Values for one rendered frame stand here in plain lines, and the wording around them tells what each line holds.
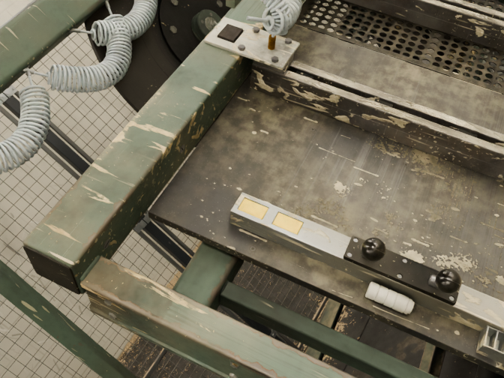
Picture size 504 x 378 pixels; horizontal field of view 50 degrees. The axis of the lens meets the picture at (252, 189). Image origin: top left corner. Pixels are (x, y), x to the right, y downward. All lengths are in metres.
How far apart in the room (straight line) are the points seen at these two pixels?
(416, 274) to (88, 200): 0.57
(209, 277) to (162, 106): 0.35
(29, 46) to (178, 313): 0.79
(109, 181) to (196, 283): 0.24
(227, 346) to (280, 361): 0.08
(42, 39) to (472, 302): 1.10
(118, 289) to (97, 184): 0.19
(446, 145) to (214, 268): 0.55
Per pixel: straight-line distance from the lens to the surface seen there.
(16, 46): 1.41
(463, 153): 1.21
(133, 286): 0.91
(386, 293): 0.97
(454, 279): 0.86
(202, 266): 1.02
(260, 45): 1.23
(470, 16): 1.56
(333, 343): 1.00
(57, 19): 1.48
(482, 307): 1.01
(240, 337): 0.87
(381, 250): 0.86
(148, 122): 1.06
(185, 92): 1.12
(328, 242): 0.98
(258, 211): 1.00
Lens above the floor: 1.97
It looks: 19 degrees down
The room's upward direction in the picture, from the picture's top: 44 degrees counter-clockwise
